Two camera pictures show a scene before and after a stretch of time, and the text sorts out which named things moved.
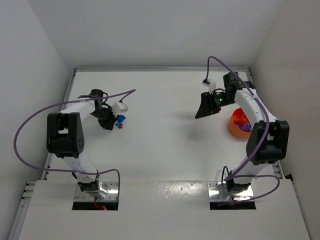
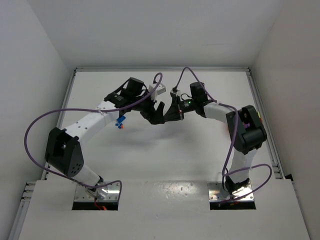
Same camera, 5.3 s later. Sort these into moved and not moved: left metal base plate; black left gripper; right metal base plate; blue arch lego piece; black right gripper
Moved: black left gripper; black right gripper
Not moved: left metal base plate; blue arch lego piece; right metal base plate
